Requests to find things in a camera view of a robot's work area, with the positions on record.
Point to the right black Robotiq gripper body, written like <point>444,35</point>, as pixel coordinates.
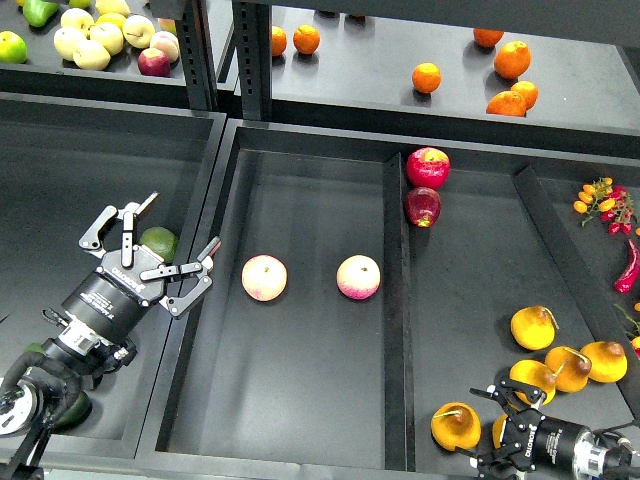
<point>548,445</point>

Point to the orange centre shelf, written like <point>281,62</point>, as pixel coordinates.
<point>426,78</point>

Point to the right pink peach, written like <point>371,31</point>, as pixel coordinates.
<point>358,277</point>

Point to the avocado bottom large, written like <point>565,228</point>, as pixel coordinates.
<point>76,415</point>

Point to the orange front right shelf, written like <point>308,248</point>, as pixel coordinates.
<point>507,103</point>

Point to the pale pear centre shelf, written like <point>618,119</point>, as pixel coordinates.
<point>109,35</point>

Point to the pink peach on shelf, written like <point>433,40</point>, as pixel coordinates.
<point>166,42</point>

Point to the cherry tomato bunch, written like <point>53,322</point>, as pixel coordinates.
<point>610,203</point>

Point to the yellow pear with stem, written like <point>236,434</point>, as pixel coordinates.
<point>456,425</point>

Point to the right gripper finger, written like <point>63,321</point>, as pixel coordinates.
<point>517,399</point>
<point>507,462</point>

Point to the pale pear left shelf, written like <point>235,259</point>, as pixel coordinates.
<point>65,41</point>

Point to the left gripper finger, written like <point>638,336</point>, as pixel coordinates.
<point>92,241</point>
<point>199,269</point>

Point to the yellow pear upper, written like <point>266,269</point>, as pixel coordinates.
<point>534,328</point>

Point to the pale pear front shelf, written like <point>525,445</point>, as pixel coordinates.
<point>91,55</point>

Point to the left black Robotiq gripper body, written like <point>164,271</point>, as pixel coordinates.
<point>112,299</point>

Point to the yellow pear bottom right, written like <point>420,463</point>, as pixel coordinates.
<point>498,429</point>

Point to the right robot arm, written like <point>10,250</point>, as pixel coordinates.
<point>613,456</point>

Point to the red apple on shelf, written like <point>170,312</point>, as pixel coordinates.
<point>154,62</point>

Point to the red chili pepper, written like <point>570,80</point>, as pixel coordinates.
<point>628,277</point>

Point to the black left tray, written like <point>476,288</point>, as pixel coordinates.
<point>62,162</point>

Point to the lower dark red apple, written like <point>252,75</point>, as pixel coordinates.
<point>422,206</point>

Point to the black shelf post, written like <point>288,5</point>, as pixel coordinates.
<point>251,38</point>

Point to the small orange right shelf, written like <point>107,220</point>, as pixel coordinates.
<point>528,90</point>

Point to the black centre tray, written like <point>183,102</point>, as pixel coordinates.
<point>315,385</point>

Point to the avocado left lower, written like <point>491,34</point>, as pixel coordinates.
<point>35,347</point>

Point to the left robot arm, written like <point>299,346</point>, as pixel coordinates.
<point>42,386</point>

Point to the large orange right shelf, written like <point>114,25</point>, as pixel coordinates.
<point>512,60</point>

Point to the left pink peach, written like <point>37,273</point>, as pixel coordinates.
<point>264,277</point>

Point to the black tray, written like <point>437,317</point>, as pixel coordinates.
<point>62,162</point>
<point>315,385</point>

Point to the green pepper shelf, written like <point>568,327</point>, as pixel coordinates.
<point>37,13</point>

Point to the yellow pear far right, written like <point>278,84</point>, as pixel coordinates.
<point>609,363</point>

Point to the upper red apple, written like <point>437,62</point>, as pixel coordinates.
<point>428,167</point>

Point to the orange top right shelf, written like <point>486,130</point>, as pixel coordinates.
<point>487,38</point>

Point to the avocado upper in tray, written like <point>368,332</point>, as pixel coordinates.
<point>161,241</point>

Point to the orange far left shelf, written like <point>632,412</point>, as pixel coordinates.
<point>279,41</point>

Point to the yellow pear middle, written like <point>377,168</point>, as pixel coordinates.
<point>570,367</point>

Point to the green apple shelf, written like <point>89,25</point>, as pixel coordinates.
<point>13,48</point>

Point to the yellow pear low centre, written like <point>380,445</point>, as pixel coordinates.
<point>537,374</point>

